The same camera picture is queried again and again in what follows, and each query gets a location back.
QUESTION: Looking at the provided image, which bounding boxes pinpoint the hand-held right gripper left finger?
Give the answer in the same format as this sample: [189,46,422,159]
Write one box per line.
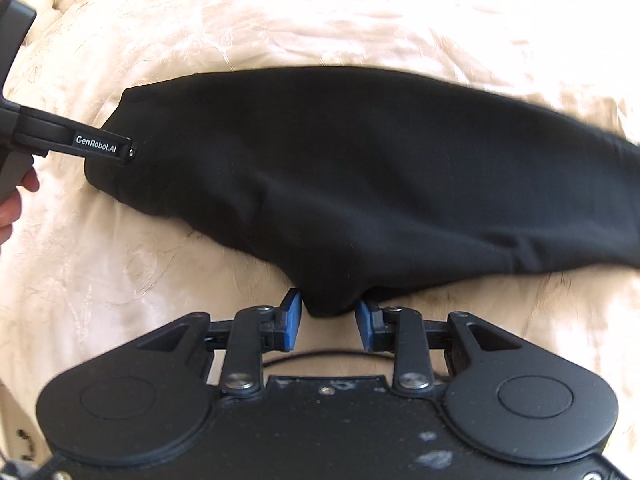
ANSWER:
[136,287,304,395]

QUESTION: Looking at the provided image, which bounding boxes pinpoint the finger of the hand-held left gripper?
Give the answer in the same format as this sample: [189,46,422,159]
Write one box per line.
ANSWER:
[82,145,137,162]

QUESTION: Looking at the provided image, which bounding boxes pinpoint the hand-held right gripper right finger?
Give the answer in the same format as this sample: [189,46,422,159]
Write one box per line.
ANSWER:
[354,300,523,395]

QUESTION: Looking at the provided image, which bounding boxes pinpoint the black pants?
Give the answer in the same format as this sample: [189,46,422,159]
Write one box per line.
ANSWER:
[82,66,640,318]

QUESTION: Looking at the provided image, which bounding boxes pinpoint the person's left hand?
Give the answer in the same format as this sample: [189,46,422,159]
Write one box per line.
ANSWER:
[0,166,40,247]

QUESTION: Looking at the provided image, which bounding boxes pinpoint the cream embroidered bedspread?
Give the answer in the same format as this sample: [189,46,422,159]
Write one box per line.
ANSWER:
[0,0,640,411]

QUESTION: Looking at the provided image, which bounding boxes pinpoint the thin black cable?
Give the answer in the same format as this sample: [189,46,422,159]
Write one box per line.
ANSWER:
[262,349,401,368]

